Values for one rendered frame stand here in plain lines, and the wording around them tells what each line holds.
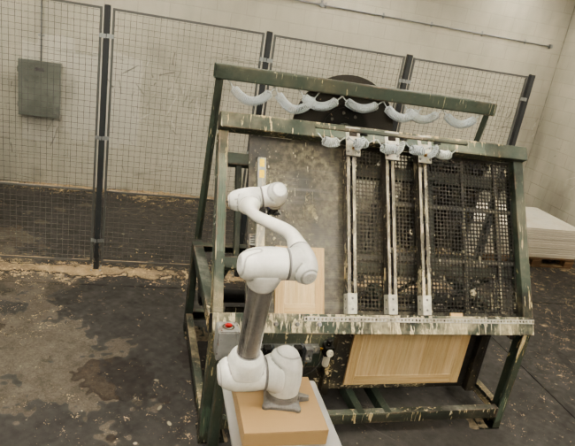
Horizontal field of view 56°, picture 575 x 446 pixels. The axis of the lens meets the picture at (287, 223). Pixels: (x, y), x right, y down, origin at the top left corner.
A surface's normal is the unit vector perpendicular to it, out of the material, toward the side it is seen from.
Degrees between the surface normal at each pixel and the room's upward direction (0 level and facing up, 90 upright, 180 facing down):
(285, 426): 1
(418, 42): 90
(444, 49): 90
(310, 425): 1
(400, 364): 90
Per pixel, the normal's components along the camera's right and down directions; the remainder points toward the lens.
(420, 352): 0.24, 0.36
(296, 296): 0.29, -0.17
